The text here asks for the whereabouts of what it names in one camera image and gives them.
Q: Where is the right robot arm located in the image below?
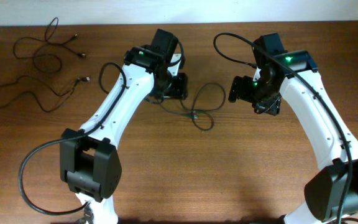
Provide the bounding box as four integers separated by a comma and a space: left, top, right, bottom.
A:
229, 33, 358, 223

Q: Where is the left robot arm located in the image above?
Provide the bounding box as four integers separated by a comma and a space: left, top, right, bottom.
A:
60, 29, 188, 223

